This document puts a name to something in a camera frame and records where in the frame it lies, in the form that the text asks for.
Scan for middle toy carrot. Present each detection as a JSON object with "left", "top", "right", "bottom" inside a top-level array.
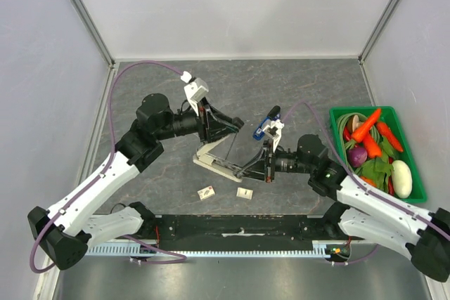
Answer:
[{"left": 362, "top": 133, "right": 383, "bottom": 159}]

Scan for white staple box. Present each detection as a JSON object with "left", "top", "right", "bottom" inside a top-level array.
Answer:
[{"left": 236, "top": 187, "right": 253, "bottom": 200}]

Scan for purple toy onion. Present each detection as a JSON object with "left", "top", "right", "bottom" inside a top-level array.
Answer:
[{"left": 347, "top": 146, "right": 368, "bottom": 168}]

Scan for beige stapler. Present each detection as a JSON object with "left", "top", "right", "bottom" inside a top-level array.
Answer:
[{"left": 193, "top": 136, "right": 242, "bottom": 183}]

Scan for red toy chili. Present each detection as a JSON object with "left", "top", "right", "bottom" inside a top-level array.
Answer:
[{"left": 342, "top": 126, "right": 352, "bottom": 142}]

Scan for toy green leaf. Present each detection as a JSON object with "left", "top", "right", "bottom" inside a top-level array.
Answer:
[{"left": 355, "top": 157, "right": 393, "bottom": 193}]

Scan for toy mushroom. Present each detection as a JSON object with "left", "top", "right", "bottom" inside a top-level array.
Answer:
[{"left": 347, "top": 115, "right": 364, "bottom": 133}]

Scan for toy carrot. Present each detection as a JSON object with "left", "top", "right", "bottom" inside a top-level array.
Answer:
[
  {"left": 376, "top": 122, "right": 404, "bottom": 152},
  {"left": 351, "top": 107, "right": 382, "bottom": 143},
  {"left": 362, "top": 133, "right": 383, "bottom": 159}
]

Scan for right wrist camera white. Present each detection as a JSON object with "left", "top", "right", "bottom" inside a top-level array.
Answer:
[{"left": 264, "top": 119, "right": 285, "bottom": 152}]

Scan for upper toy carrot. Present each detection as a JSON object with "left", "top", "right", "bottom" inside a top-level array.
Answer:
[{"left": 351, "top": 107, "right": 382, "bottom": 143}]

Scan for blue stapler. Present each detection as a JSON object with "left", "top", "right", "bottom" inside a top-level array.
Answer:
[{"left": 252, "top": 105, "right": 281, "bottom": 141}]

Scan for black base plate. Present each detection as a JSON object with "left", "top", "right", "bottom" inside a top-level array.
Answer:
[{"left": 132, "top": 214, "right": 348, "bottom": 251}]

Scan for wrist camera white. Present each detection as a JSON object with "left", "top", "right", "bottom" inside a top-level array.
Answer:
[
  {"left": 264, "top": 119, "right": 285, "bottom": 152},
  {"left": 180, "top": 71, "right": 209, "bottom": 115}
]

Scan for lower toy carrot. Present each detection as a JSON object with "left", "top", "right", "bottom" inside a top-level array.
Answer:
[{"left": 376, "top": 122, "right": 404, "bottom": 152}]

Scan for green plastic bin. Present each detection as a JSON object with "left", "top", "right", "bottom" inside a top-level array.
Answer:
[{"left": 330, "top": 106, "right": 428, "bottom": 204}]

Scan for staple box with red logo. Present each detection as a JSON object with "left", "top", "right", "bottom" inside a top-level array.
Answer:
[{"left": 197, "top": 186, "right": 215, "bottom": 200}]

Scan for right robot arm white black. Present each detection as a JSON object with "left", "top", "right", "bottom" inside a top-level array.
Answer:
[{"left": 235, "top": 134, "right": 449, "bottom": 282}]

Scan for white toy eggplant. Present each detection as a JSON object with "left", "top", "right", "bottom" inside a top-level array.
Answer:
[{"left": 391, "top": 160, "right": 413, "bottom": 199}]

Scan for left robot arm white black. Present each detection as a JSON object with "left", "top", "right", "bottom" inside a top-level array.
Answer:
[{"left": 27, "top": 93, "right": 244, "bottom": 273}]

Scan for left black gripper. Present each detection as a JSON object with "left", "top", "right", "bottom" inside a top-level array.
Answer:
[{"left": 155, "top": 96, "right": 239, "bottom": 143}]

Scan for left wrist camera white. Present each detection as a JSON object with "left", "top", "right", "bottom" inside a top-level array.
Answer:
[{"left": 180, "top": 71, "right": 209, "bottom": 115}]

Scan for toy green beans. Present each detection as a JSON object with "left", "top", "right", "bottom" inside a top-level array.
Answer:
[{"left": 335, "top": 113, "right": 358, "bottom": 169}]

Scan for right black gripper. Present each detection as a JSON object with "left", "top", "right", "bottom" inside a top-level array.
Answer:
[{"left": 238, "top": 141, "right": 313, "bottom": 184}]

